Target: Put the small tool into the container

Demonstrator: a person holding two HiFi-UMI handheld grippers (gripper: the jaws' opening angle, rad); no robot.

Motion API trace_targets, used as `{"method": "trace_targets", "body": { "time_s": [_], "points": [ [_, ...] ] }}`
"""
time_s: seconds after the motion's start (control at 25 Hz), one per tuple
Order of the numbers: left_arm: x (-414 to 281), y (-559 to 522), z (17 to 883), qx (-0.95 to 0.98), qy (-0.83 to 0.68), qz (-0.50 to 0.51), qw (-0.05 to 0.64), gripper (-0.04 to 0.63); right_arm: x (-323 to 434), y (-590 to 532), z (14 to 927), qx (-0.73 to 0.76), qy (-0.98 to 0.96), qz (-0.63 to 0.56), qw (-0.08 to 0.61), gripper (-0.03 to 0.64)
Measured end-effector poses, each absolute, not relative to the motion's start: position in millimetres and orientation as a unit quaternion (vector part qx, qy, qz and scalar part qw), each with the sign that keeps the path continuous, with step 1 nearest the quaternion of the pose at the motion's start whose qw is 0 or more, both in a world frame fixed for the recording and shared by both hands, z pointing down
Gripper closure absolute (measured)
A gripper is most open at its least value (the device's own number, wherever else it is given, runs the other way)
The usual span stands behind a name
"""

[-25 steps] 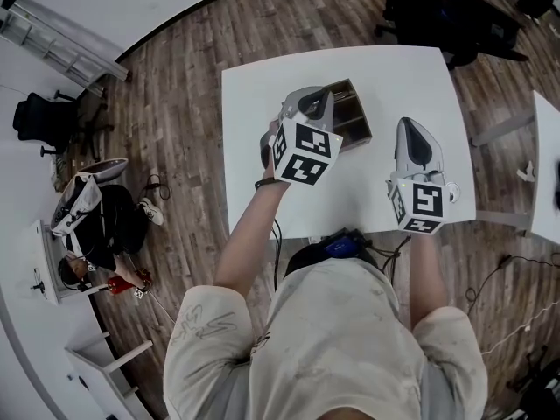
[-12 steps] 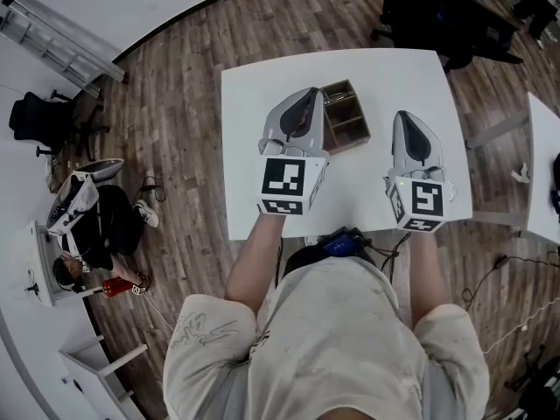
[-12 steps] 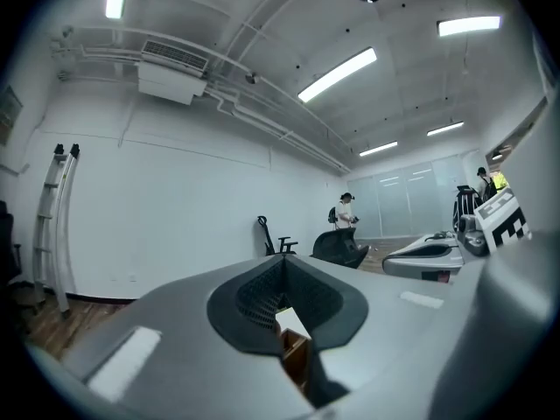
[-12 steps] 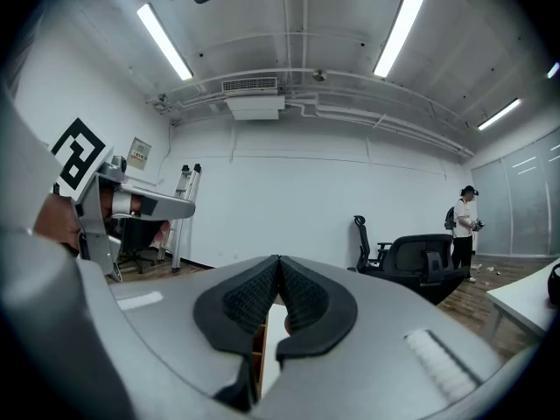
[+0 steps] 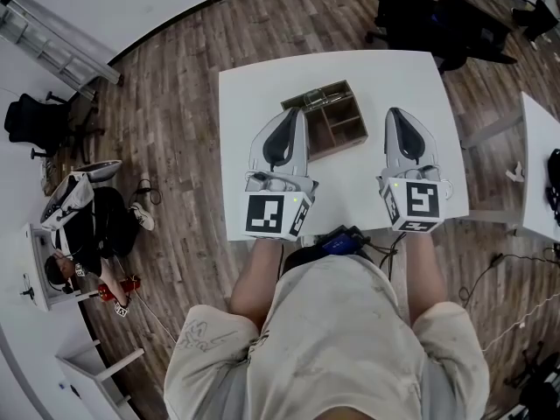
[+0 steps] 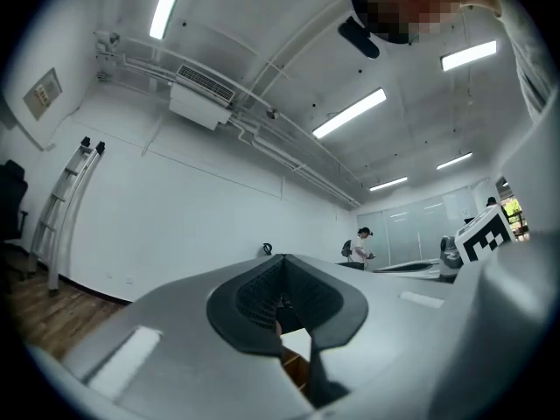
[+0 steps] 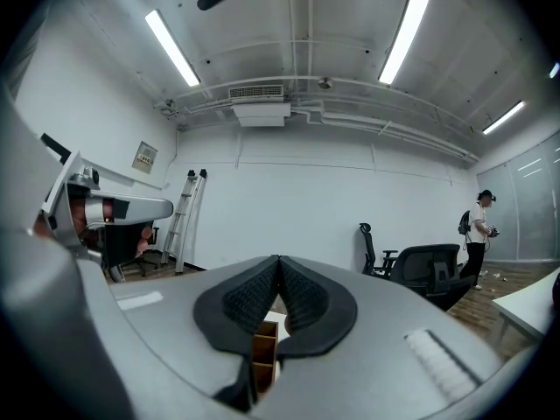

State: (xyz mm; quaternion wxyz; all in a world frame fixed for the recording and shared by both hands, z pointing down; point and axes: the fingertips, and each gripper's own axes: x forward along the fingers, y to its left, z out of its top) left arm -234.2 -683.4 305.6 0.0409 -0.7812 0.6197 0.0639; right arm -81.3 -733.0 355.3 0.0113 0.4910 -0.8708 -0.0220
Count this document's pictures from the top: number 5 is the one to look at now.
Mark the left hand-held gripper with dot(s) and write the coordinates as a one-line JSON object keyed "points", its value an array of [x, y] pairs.
{"points": [[267, 210]]}

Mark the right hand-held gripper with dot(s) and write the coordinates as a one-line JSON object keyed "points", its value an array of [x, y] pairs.
{"points": [[422, 201]]}

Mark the brown wooden compartment container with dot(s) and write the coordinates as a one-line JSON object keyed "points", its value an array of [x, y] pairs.
{"points": [[339, 123]]}

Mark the person's left forearm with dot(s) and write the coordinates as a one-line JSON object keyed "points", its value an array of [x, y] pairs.
{"points": [[256, 278]]}

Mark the person's right forearm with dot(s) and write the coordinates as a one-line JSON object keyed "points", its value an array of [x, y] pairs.
{"points": [[426, 274]]}

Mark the blue and black waist device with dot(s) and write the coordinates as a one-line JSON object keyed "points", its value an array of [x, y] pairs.
{"points": [[339, 243]]}

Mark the small white object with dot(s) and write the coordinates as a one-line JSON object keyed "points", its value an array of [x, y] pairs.
{"points": [[515, 173]]}

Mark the clear plastic piece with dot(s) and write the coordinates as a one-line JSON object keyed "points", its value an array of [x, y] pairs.
{"points": [[314, 97]]}

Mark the white side table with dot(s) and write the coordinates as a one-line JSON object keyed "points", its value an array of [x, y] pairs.
{"points": [[540, 164]]}

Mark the person's beige t-shirt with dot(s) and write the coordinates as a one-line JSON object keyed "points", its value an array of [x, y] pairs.
{"points": [[332, 348]]}

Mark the black chair with dark bags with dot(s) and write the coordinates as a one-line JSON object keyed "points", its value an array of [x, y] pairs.
{"points": [[437, 24]]}

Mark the black tripod stand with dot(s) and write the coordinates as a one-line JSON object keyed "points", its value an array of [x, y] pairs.
{"points": [[540, 383]]}

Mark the black bag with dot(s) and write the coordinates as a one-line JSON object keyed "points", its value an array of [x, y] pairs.
{"points": [[540, 18]]}

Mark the white shelf unit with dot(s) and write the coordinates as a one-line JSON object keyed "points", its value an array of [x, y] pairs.
{"points": [[94, 374]]}

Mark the black office chair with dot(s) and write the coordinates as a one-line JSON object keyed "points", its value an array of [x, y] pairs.
{"points": [[37, 121]]}

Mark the aluminium ladder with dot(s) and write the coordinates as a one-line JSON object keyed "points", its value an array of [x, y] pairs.
{"points": [[52, 42]]}

